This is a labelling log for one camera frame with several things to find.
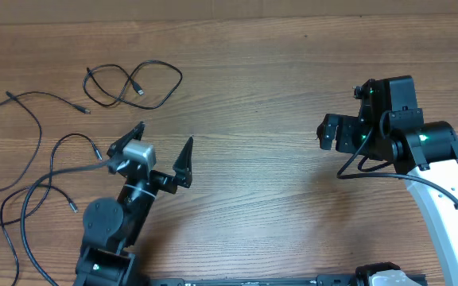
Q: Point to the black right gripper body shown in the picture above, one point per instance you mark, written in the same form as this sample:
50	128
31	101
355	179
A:
349	133

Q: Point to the brown cardboard wall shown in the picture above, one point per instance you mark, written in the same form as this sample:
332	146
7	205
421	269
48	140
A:
16	12

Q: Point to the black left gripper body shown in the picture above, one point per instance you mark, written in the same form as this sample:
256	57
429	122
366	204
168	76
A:
158	180

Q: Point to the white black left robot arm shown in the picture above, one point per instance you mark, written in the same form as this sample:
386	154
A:
111	225

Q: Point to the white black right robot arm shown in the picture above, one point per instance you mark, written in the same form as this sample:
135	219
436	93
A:
390	129

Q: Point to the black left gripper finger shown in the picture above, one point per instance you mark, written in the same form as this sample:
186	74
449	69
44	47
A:
119	145
183	165

